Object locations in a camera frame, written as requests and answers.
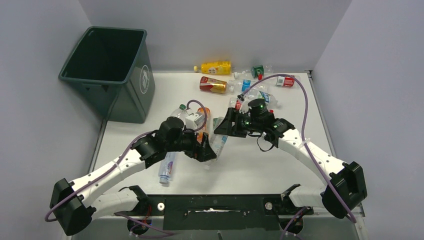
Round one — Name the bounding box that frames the green label tea bottle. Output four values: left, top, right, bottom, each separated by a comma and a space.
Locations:
213, 117, 227, 130

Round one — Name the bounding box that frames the green cap water bottle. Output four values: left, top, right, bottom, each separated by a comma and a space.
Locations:
170, 104, 188, 122

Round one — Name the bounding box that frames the dark green plastic bin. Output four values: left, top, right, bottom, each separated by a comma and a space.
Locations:
58, 26, 156, 124

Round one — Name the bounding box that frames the orange drink bottle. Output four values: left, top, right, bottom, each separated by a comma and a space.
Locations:
196, 107, 211, 143

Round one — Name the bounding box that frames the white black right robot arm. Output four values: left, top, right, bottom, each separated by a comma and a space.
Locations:
214, 99, 368, 219

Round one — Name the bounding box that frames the clear bottle blue label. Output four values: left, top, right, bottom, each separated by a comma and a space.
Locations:
227, 79, 270, 94

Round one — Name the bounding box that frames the red gold tea bottle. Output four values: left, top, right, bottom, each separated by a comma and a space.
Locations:
199, 76, 228, 94

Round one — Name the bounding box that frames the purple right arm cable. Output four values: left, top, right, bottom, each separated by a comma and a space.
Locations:
237, 73, 358, 240

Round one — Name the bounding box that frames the yellow juice bottle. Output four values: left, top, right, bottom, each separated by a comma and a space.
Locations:
193, 61, 232, 75

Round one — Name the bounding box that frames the crushed bottle blue green label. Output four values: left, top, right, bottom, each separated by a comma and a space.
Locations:
244, 89, 281, 110

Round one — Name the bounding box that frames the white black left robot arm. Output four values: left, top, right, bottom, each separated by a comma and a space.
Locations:
44, 116, 217, 236

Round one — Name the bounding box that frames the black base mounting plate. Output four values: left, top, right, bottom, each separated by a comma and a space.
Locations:
127, 185, 314, 234

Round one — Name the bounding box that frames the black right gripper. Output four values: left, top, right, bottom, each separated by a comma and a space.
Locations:
215, 108, 262, 138

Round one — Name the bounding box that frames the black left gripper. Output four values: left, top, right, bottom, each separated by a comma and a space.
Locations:
166, 125, 216, 162

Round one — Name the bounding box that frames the purple label Ganten bottle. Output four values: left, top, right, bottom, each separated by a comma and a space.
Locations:
158, 152, 177, 185

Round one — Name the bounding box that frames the clear bottle red white label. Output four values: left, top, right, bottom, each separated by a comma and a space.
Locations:
228, 97, 276, 114

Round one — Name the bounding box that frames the clear bottle green label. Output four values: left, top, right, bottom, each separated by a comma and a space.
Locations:
232, 64, 274, 79

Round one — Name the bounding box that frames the aluminium frame rail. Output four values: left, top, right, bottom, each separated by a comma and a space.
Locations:
59, 215, 125, 240

